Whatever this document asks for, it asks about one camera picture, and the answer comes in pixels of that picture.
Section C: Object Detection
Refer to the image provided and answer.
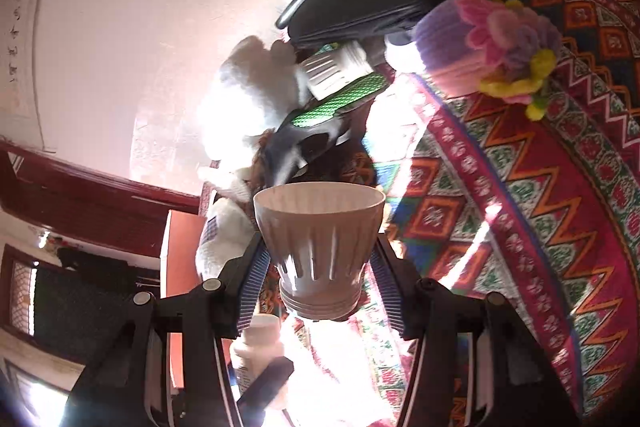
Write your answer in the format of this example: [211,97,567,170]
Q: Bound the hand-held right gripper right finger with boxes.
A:
[369,232,583,427]

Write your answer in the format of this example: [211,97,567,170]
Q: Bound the orange-red storage box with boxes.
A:
[161,209,211,398]

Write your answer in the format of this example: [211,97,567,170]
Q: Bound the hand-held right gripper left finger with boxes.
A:
[59,231,274,427]

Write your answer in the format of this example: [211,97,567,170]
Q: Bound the calligraphy wall scroll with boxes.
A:
[0,0,71,152]

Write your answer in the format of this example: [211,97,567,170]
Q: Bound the white plush toy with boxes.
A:
[194,36,316,280]

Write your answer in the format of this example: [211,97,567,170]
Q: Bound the purple knitted flower pot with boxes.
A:
[414,0,563,120]

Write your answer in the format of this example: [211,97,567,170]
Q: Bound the green patterned brush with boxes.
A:
[264,73,390,185]

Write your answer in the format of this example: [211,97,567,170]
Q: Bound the dark screen door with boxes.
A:
[0,244,161,358]

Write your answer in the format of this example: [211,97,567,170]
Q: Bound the red wooden door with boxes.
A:
[0,142,201,228]

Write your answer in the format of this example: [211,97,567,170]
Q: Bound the white pill bottle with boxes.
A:
[230,314,285,408]

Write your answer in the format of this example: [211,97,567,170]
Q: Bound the black zip case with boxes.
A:
[289,0,456,50]

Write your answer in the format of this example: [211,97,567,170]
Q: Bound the black rectangular object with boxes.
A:
[236,357,295,413]

